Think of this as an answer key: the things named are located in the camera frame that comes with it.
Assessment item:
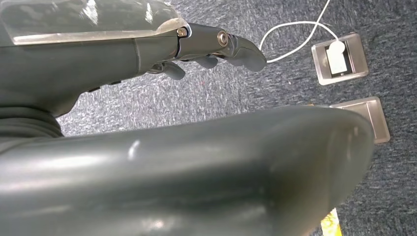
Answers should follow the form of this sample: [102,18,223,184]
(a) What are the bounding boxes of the white plug adapter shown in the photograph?
[326,40,348,75]

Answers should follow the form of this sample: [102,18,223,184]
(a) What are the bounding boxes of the open metal floor socket box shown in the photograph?
[311,32,369,87]

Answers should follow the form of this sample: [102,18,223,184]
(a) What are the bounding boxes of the closed metal floor socket cover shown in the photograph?
[329,96,391,145]

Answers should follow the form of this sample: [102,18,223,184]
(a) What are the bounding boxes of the ribbed grey left arm sleeve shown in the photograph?
[0,106,63,146]

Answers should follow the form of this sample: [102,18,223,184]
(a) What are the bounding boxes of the white power cable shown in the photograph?
[259,0,339,64]

